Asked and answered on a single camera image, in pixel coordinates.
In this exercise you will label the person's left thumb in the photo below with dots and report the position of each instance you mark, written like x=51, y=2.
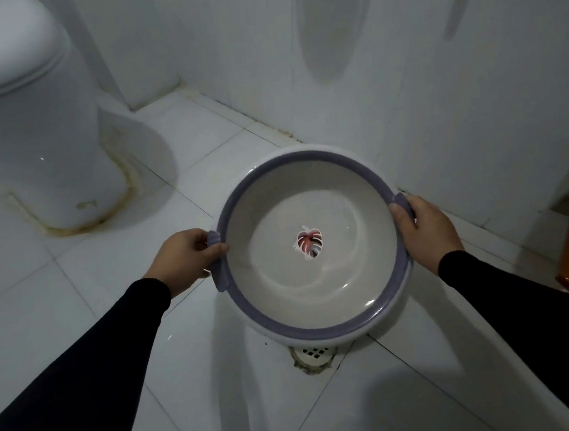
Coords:
x=211, y=252

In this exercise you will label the person's right forearm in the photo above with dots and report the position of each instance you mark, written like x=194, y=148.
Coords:
x=538, y=329

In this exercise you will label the person's right thumb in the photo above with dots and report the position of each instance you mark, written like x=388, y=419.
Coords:
x=398, y=219

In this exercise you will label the person's right hand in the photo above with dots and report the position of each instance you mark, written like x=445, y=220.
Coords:
x=428, y=235

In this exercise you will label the white toilet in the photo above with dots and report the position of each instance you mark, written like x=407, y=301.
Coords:
x=22, y=111

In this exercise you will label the round floor drain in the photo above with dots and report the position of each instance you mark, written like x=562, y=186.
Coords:
x=315, y=357

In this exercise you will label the person's left forearm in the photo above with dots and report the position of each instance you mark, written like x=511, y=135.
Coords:
x=71, y=385

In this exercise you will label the white basin with purple rim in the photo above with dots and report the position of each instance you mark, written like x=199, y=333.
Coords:
x=311, y=242

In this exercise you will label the person's left hand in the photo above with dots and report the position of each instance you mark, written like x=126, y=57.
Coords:
x=181, y=259

